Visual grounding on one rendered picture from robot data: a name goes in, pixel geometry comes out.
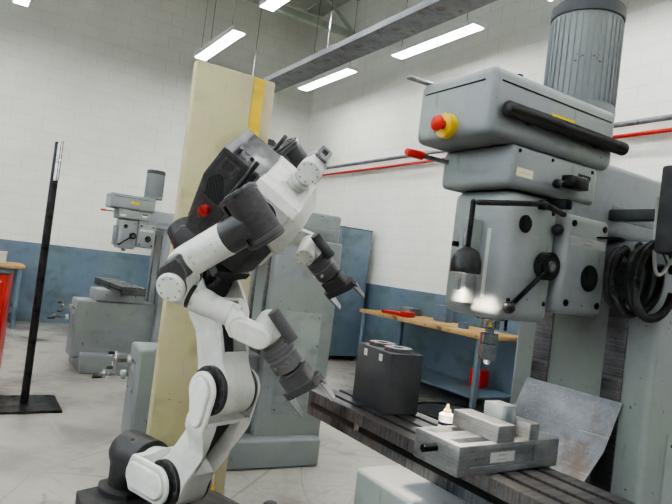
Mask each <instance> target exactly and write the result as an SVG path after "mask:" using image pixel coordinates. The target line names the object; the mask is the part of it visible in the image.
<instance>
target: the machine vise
mask: <svg viewBox="0 0 672 504"><path fill-rule="evenodd" d="M515 426H516V429H515V437H514V442H504V443H496V442H493V441H491V440H488V439H486V438H484V437H481V436H479V435H476V434H474V433H471V432H469V431H467V430H464V429H462V428H459V427H457V426H454V425H448V426H431V427H417V428H416V435H415V443H414V452H413V455H414V456H415V457H417V458H419V459H421V460H423V461H425V462H427V463H429V464H431V465H433V466H435V467H437V468H438V469H440V470H442V471H444V472H446V473H448V474H450V475H452V476H454V477H456V478H459V477H467V476H475V475H483V474H491V473H499V472H507V471H515V470H523V469H531V468H539V467H547V466H555V465H556V463H557V454H558V445H559V438H557V437H554V436H551V435H548V434H546V433H543V432H540V431H539V423H536V422H533V421H530V420H527V419H524V418H521V417H519V416H516V422H515ZM428 443H436V444H437V445H438V451H434V452H423V453H422V451H421V450H420V445H421V444H428Z"/></svg>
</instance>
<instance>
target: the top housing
mask: <svg viewBox="0 0 672 504"><path fill-rule="evenodd" d="M508 100H512V101H515V102H517V103H520V104H522V105H525V106H528V107H531V108H533V109H536V110H538V111H541V112H544V113H547V114H550V115H552V116H555V117H558V118H560V119H563V120H566V121H569V122H571V123H574V124H576V125H579V126H582V127H584V128H587V129H590V130H593V131H595V132H598V133H601V134H603V135H606V136H609V137H611V138H612V136H613V127H614V116H613V114H612V113H610V112H608V111H606V110H603V109H601V108H598V107H596V106H593V105H591V104H588V103H586V102H584V101H582V100H579V99H576V98H574V97H571V96H569V95H566V94H564V93H561V92H559V91H557V90H554V89H552V88H549V87H547V86H544V85H542V84H539V83H537V82H535V81H532V80H530V79H527V78H525V77H522V76H520V75H517V74H515V73H513V72H510V71H508V70H505V69H503V68H500V67H499V66H493V67H489V68H486V69H483V70H479V71H476V72H472V73H469V74H466V75H462V76H459V77H455V78H452V79H449V80H445V81H442V82H438V83H435V84H432V85H428V86H427V87H426V88H425V89H424V92H423V99H422V107H421V115H420V124H419V132H418V141H419V143H420V144H422V145H423V146H427V147H430V148H434V149H438V150H441V151H445V152H448V153H451V152H458V151H465V150H472V149H479V148H486V147H493V146H500V145H507V144H516V145H519V146H522V147H525V148H528V149H531V150H535V151H538V152H541V153H544V154H547V155H550V156H554V157H557V158H560V159H563V160H566V161H570V162H574V163H578V164H581V165H584V166H587V167H590V168H594V169H597V170H600V171H603V170H605V169H607V168H608V166H609V163H610V154H611V152H609V151H606V150H603V149H600V148H597V149H595V148H593V146H592V145H589V144H586V143H583V142H580V141H577V140H574V139H572V138H569V137H566V136H563V135H560V134H557V133H554V132H551V131H548V130H546V129H543V128H540V127H537V126H534V125H531V126H529V125H526V122H523V121H520V120H517V119H514V118H512V117H508V116H506V115H504V114H503V113H502V106H503V104H504V103H505V102H506V101H508ZM443 113H450V114H453V115H455V116H456V118H457V121H458V125H457V129H456V132H455V133H454V135H453V136H452V137H450V138H448V139H444V138H441V137H438V136H437V134H436V133H434V131H433V130H432V129H431V126H430V123H431V120H432V118H433V117H434V116H435V115H438V114H439V115H442V114H443Z"/></svg>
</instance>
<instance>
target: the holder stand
mask: <svg viewBox="0 0 672 504"><path fill-rule="evenodd" d="M422 366H423V356H422V355H420V354H417V353H414V352H412V349H411V348H408V347H404V346H397V345H396V343H393V342H389V341H382V340H370V342H369V343H364V342H359V346H358V354H357V362H356V371H355V379H354V387H353V395H352V396H353V397H354V398H356V399H357V400H359V401H361V402H363V403H365V404H366V405H368V406H370V407H372V408H374V409H375V410H377V411H379V412H381V413H382V414H384V415H416V414H417V408H418V399H419V391H420V383H421V374H422Z"/></svg>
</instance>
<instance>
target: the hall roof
mask: <svg viewBox="0 0 672 504"><path fill-rule="evenodd" d="M349 1H351V0H334V1H333V0H321V4H320V0H290V1H289V2H287V3H289V4H291V6H294V7H299V8H302V9H305V10H306V11H307V12H310V13H315V14H318V15H320V16H325V15H327V14H328V13H330V12H331V10H332V2H333V10H334V11H335V13H336V14H337V15H338V17H339V18H340V19H341V21H342V22H343V24H344V25H345V26H346V28H347V29H345V28H342V27H340V26H337V25H335V24H332V23H331V26H330V23H329V22H327V21H324V20H321V19H319V20H318V18H316V17H314V16H311V15H308V14H306V13H303V12H301V11H298V10H295V9H293V8H290V7H287V6H285V5H283V6H282V7H280V8H279V9H277V10H276V11H277V12H279V13H282V14H285V15H287V16H290V17H293V18H296V19H298V20H301V21H304V22H306V23H309V24H312V25H314V26H317V24H318V27H320V28H322V29H325V30H328V31H329V26H330V32H333V33H336V34H338V35H341V36H344V37H346V38H348V37H350V36H352V35H354V34H356V33H355V32H354V30H353V29H352V28H351V26H350V25H349V23H348V22H347V21H346V19H345V18H344V17H343V15H342V14H341V12H340V11H339V10H338V8H339V7H340V6H342V5H344V4H346V3H347V2H349ZM319 8H320V12H319ZM333 10H332V11H333Z"/></svg>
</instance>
